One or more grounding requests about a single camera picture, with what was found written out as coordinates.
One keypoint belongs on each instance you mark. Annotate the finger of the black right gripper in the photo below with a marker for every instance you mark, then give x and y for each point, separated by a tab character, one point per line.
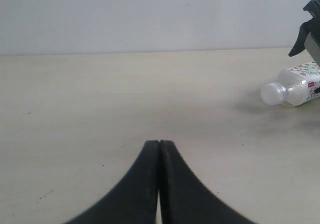
308	37

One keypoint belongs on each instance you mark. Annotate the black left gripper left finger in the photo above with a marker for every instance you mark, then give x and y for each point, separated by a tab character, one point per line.
134	198

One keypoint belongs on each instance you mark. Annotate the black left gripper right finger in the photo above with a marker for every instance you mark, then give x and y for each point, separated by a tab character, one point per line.
183	197

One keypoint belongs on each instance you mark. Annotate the clear bottle floral orange label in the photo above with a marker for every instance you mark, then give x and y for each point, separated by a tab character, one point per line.
294	86

